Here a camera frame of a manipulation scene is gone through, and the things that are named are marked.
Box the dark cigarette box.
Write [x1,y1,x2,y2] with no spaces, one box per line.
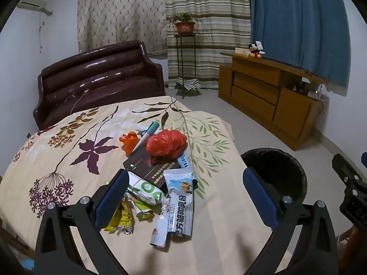
[123,149,180,191]

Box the black trash bin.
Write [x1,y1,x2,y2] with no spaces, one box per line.
[241,148,308,207]

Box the green white snack wrapper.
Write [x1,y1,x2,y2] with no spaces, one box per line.
[126,172,168,205]

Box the potted plant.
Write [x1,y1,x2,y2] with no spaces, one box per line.
[167,12,203,34]

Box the white device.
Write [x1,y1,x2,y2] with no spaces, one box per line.
[314,84,327,101]

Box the blue curtain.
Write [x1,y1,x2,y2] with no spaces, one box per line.
[247,0,352,88]

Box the beige patterned curtain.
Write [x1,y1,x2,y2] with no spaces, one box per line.
[77,0,168,53]

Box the yellow snack wrapper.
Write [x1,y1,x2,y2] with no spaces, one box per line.
[105,201,135,234]

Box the wooden cabinet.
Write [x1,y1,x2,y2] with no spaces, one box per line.
[218,52,330,151]

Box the black metal plant stand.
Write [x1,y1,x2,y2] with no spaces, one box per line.
[174,33,203,99]

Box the blue white powder sachet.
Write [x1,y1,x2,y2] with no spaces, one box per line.
[163,169,199,238]

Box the wall cable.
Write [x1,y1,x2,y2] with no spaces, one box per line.
[38,20,45,53]

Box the dark brown leather sofa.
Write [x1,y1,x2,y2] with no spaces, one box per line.
[33,41,166,131]

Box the mouse plush toy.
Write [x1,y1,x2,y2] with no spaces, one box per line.
[248,41,266,60]

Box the white air conditioner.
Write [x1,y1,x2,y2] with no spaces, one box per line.
[17,0,53,16]

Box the wooden bed frame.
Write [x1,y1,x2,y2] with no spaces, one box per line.
[0,218,36,261]

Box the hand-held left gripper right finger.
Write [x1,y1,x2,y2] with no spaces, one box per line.
[242,166,339,275]

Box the small blue white sachet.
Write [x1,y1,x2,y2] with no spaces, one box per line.
[177,153,192,169]

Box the red plastic bag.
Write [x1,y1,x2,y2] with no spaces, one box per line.
[146,130,188,159]

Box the orange plastic bag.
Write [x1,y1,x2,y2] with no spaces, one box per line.
[120,132,141,155]

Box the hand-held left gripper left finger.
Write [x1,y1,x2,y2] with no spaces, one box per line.
[34,170,129,275]

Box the striped curtain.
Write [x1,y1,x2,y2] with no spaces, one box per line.
[164,0,252,91]

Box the teal white cone tube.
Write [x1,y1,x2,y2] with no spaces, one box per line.
[130,122,159,158]

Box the white slim sachet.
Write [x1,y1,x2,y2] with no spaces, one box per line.
[149,203,172,248]

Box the floral cream blanket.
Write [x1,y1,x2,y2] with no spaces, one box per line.
[0,96,273,275]

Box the thin white cable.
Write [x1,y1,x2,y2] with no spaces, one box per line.
[64,90,89,115]

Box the light green wrapper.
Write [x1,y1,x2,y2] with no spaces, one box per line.
[133,199,155,219]

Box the checked cloth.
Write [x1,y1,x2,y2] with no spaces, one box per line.
[175,77,201,91]

